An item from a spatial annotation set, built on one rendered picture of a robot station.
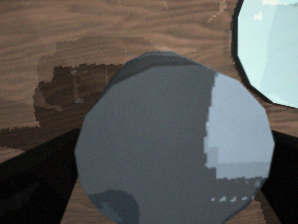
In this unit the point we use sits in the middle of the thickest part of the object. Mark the grey cylinder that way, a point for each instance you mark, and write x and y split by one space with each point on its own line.
172 141

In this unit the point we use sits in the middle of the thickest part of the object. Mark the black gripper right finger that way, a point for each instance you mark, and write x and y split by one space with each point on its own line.
281 186

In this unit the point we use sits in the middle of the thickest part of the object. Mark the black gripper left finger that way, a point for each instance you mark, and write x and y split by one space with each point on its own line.
36 185

